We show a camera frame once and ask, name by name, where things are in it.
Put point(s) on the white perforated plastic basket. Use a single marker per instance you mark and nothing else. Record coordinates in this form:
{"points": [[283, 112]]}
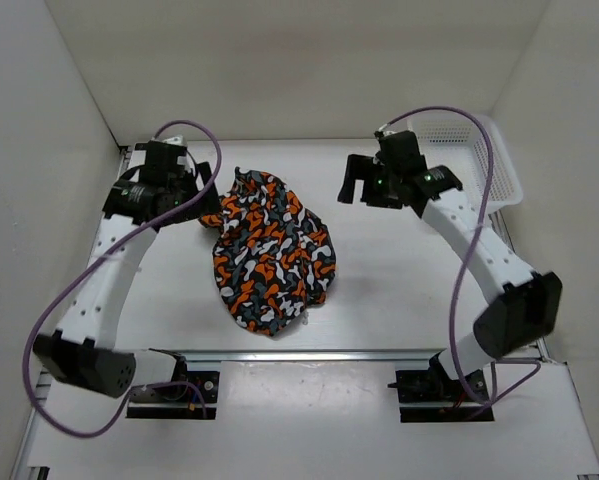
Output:
{"points": [[449, 139]]}

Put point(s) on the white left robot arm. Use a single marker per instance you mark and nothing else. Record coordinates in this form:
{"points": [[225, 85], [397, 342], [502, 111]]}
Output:
{"points": [[81, 351]]}

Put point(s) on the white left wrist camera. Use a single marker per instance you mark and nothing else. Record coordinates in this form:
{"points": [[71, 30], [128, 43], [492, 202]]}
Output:
{"points": [[177, 140]]}

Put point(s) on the front aluminium rail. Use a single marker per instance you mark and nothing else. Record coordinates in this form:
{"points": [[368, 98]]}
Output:
{"points": [[389, 355]]}

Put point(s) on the left aluminium frame rail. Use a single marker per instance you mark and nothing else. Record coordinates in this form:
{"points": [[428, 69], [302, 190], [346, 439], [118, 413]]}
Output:
{"points": [[112, 172]]}

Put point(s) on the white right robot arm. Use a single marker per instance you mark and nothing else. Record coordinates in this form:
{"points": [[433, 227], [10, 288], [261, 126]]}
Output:
{"points": [[521, 303]]}

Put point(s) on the orange camouflage shorts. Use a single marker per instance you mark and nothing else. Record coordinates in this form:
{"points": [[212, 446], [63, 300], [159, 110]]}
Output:
{"points": [[273, 258]]}

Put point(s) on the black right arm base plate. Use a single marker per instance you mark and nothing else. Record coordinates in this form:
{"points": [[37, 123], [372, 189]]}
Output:
{"points": [[424, 399]]}

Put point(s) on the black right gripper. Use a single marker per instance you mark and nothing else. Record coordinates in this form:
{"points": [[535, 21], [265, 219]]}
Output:
{"points": [[361, 168]]}

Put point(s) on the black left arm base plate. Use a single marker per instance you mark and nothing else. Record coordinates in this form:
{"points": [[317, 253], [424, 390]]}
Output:
{"points": [[195, 397]]}

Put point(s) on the aluminium frame rail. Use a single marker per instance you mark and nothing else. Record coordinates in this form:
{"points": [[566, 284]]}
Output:
{"points": [[112, 172], [537, 349]]}

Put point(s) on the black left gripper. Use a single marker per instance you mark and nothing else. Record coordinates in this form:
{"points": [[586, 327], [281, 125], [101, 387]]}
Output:
{"points": [[208, 204]]}

